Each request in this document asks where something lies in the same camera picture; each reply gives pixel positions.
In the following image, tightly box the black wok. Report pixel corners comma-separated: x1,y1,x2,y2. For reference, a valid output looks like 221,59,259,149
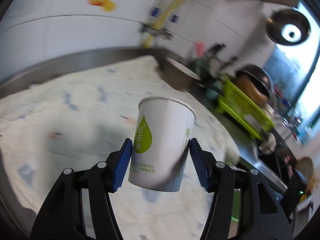
236,64,274,99

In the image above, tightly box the green glass jar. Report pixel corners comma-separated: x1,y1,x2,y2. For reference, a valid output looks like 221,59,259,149
189,57,210,79

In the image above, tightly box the metal saucepan with black handle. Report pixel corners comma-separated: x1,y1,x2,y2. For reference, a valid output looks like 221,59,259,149
161,57,201,92

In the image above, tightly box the white quilted patterned mat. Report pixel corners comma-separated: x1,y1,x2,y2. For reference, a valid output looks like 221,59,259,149
1,56,240,239

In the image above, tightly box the white paper cup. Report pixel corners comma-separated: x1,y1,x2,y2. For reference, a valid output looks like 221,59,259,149
129,96,197,192

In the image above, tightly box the white dish cloth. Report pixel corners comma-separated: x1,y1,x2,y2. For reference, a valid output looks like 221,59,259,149
258,133,277,155

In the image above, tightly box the green plastic dish rack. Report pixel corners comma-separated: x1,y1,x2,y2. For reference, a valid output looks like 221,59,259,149
217,78,275,141

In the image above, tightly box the brown clay pot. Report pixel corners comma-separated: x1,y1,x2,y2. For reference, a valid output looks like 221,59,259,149
234,75,268,107

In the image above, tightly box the pink brush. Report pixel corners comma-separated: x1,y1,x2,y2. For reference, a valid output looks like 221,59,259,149
195,41,206,57

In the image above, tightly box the yellow gas hose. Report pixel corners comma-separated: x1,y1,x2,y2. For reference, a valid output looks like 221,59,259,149
143,0,207,49

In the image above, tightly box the green plastic waste basket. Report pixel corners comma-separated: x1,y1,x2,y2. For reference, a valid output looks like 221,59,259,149
232,189,241,223

